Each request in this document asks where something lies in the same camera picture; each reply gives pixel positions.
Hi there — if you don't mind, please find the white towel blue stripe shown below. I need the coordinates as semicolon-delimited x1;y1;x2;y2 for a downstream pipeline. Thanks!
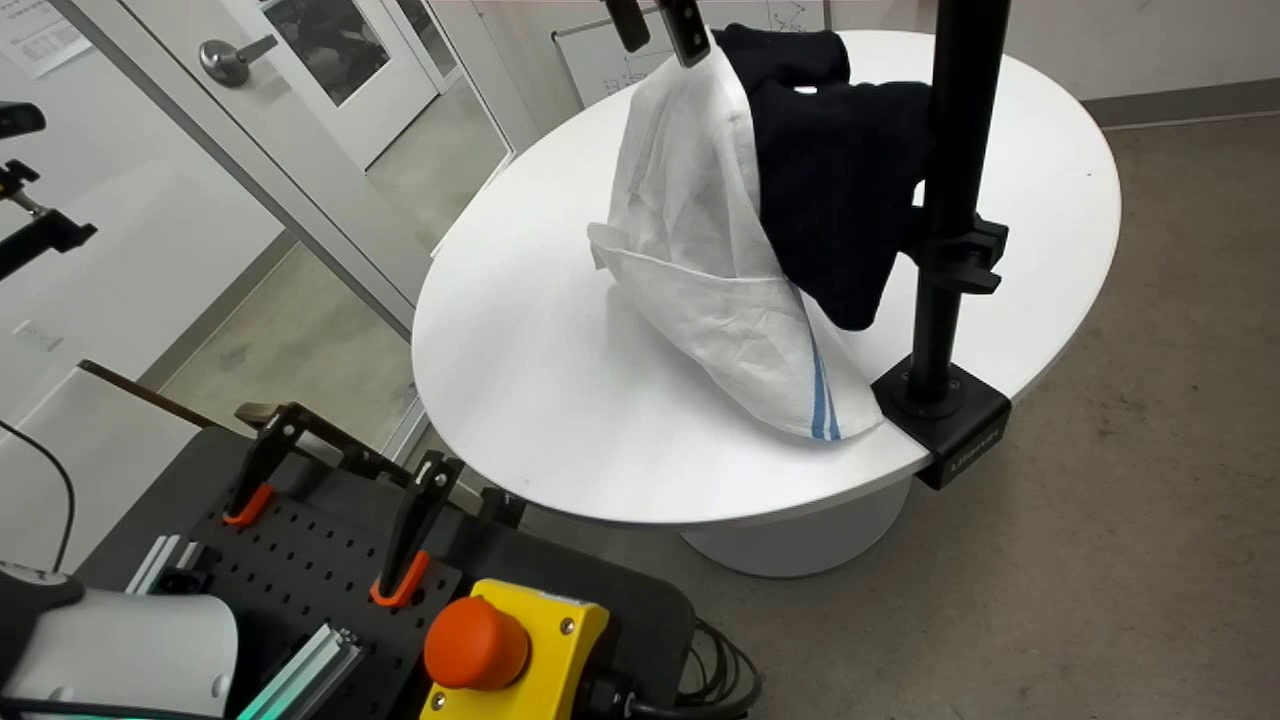
584;46;892;447

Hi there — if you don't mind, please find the dark navy towel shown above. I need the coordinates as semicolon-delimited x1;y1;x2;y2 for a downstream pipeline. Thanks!
714;18;939;330

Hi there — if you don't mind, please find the black clamp pole stand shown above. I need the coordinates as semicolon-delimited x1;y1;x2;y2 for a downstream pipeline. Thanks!
866;0;1017;490

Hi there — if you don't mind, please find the white round table base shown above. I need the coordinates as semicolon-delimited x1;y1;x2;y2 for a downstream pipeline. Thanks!
676;475;920;583

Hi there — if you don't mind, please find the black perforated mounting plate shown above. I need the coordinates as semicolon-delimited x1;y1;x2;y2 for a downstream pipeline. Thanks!
74;420;698;720

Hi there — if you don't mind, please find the yellow emergency stop button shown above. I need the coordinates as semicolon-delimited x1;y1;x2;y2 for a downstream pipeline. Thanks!
416;570;614;720

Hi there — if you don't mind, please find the silver aluminium extrusion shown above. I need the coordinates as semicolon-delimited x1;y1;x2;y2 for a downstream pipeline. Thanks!
118;528;209;600
236;621;367;720

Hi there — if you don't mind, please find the door with lever handle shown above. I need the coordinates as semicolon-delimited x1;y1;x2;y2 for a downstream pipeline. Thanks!
114;0;447;172

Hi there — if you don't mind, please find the glass wall metal frame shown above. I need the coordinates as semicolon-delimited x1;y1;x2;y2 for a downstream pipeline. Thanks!
53;0;435;338

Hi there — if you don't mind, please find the orange handled bar clamp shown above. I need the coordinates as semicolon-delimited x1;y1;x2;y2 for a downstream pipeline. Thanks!
367;447;466;615
216;401;306;536

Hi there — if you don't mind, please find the paper sheet on wall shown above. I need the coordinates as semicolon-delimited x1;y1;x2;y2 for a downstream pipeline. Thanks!
0;0;93;80

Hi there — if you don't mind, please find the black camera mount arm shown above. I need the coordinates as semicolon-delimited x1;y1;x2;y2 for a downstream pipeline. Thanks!
0;95;98;285

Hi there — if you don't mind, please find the black cable bundle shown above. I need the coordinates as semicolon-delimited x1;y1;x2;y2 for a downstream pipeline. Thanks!
584;615;768;720

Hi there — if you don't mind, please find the thin black cable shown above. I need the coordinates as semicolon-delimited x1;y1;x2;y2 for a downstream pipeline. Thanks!
0;415;81;574

